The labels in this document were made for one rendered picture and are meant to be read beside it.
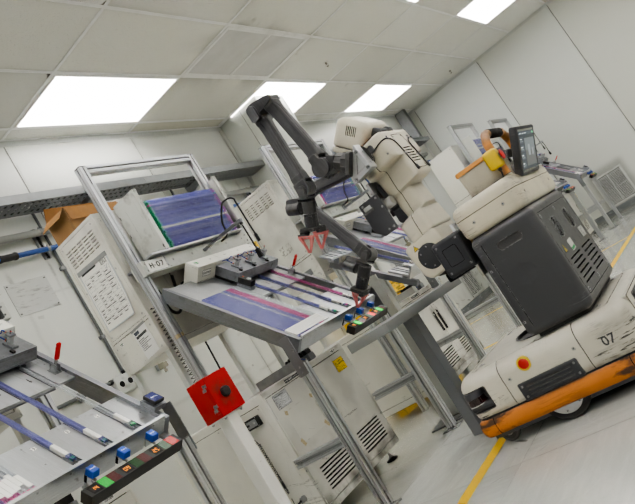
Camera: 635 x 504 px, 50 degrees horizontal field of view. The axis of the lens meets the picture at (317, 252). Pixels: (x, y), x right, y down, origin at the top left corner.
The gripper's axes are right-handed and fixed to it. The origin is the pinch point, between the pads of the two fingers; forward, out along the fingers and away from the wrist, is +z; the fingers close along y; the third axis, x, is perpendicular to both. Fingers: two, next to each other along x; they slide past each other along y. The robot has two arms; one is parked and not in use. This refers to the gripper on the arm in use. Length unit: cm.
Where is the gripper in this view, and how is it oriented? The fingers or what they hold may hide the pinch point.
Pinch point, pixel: (357, 305)
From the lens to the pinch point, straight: 310.5
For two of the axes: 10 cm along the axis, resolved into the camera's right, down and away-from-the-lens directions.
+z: -1.5, 9.4, 3.0
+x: 8.5, 2.8, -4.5
